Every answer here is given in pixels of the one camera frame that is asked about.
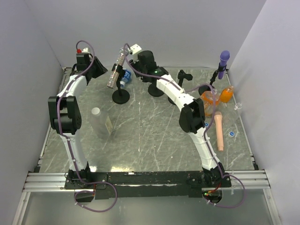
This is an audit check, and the blue label water bottle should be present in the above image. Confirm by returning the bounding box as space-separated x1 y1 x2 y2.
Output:
120 69 132 88

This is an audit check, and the clear white-capped tea bottle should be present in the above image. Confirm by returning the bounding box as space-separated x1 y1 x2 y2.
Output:
90 107 113 139

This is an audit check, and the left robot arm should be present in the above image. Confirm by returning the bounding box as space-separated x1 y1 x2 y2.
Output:
48 50 107 188

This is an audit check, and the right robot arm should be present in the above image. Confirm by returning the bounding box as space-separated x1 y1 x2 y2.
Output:
129 50 225 187

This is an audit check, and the orange square bottle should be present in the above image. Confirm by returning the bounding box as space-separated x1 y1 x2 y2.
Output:
200 89 220 116

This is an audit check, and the orange round bottle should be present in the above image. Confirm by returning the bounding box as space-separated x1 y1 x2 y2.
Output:
220 86 234 103

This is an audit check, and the clear capless bottle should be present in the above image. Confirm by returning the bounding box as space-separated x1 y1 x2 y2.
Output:
225 102 243 128

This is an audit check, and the glitter silver microphone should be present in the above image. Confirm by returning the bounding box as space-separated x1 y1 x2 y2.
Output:
106 48 128 89

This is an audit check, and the black glitter microphone stand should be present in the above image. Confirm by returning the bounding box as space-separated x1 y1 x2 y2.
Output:
112 68 130 105

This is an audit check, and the black empty clip stand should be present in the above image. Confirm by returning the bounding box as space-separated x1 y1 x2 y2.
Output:
168 70 195 109

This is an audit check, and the black purple microphone stand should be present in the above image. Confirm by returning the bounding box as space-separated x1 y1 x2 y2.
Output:
198 63 227 96

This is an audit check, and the pink beige microphone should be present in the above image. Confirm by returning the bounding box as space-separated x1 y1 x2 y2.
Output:
214 112 224 151

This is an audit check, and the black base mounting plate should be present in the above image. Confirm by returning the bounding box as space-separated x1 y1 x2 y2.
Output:
64 171 232 200

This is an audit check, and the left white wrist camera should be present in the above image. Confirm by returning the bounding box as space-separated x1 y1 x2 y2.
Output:
76 47 90 53

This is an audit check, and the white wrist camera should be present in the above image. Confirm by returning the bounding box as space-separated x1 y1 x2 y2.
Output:
76 47 90 53
128 44 142 55

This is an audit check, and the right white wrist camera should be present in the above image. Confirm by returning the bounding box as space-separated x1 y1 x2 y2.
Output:
128 44 142 55

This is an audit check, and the black shock mount stand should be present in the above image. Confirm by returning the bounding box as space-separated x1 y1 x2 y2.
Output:
148 82 164 98

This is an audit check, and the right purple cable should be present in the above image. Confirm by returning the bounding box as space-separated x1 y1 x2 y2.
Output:
123 43 246 209

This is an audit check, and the purple cable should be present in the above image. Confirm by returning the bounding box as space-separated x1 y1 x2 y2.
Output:
123 43 246 209
58 40 118 213

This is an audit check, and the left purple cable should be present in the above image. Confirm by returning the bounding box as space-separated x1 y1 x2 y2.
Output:
58 40 118 213

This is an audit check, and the aluminium rail frame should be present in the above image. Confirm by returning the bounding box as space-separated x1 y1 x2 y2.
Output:
11 67 282 225

